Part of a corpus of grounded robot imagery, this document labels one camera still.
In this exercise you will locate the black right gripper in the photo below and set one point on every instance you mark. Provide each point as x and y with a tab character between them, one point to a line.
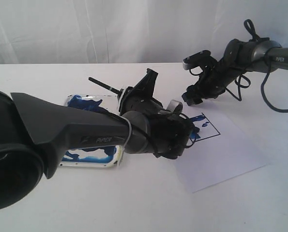
212	82

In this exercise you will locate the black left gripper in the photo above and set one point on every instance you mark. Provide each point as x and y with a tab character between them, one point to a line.
154	129

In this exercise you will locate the white paper with black square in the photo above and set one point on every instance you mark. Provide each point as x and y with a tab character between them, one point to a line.
221	151

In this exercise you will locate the black paintbrush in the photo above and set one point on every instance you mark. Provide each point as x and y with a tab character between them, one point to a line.
103	85

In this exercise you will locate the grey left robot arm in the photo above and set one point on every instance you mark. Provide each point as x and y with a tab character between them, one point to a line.
35	134

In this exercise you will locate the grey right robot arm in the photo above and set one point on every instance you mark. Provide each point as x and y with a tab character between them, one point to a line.
263	56

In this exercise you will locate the white tray with blue paint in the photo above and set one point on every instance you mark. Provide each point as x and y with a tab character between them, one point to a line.
103	157

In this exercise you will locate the white zip tie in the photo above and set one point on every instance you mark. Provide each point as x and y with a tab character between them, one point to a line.
123	95

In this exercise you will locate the white backdrop curtain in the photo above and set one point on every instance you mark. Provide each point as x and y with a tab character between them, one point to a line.
131	31

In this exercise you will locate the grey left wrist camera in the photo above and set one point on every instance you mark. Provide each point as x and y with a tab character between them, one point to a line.
174	106

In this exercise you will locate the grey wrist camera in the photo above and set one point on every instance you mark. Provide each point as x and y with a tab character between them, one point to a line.
174	106
200	59

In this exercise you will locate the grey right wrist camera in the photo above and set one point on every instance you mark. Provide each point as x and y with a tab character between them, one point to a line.
200	59

